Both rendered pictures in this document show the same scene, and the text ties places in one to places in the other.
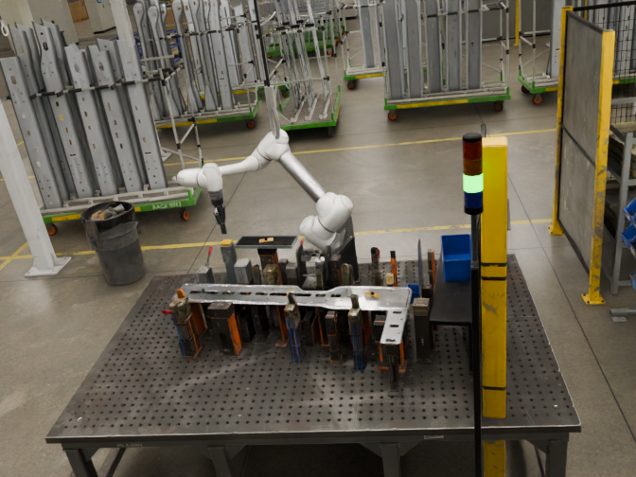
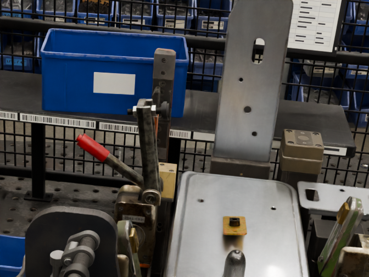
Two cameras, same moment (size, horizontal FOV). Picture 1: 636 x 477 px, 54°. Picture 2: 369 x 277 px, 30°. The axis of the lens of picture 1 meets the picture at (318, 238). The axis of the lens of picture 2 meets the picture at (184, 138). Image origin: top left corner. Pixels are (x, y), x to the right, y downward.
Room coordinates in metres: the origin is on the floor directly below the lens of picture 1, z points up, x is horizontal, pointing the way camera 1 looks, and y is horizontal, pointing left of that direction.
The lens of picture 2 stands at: (3.21, 0.66, 1.63)
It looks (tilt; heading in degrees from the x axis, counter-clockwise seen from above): 26 degrees down; 254
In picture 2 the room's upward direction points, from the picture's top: 5 degrees clockwise
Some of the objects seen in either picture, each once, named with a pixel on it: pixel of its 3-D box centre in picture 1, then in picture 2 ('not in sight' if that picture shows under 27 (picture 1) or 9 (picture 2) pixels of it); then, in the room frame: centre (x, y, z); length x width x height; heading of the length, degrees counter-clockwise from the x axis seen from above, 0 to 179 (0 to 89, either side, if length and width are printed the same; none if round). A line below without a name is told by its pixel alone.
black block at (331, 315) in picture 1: (333, 337); not in sight; (2.74, -0.01, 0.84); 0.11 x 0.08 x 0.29; 162
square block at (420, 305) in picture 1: (422, 330); (290, 214); (2.64, -0.47, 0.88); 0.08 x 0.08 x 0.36; 72
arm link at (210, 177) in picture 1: (210, 176); not in sight; (3.47, 0.57, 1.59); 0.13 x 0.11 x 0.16; 64
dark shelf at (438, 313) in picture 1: (457, 276); (146, 109); (2.90, -0.72, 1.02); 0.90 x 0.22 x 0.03; 162
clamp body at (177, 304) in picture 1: (185, 327); not in sight; (2.99, 0.81, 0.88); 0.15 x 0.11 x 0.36; 162
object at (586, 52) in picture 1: (579, 150); not in sight; (4.55, -2.13, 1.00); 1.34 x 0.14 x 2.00; 171
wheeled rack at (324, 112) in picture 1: (303, 70); not in sight; (10.04, -0.15, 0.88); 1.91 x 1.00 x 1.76; 172
